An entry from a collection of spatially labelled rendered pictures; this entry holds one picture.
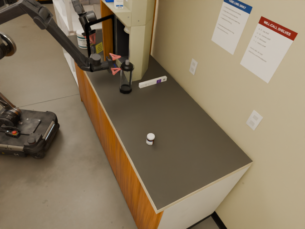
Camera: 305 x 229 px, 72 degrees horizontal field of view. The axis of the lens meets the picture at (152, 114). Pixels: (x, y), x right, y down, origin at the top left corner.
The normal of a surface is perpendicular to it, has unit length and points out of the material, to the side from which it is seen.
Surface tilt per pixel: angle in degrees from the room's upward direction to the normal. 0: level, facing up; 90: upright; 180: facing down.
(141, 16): 90
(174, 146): 0
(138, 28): 90
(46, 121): 0
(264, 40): 90
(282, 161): 90
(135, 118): 0
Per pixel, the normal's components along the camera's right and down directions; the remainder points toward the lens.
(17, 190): 0.11, -0.71
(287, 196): -0.88, 0.26
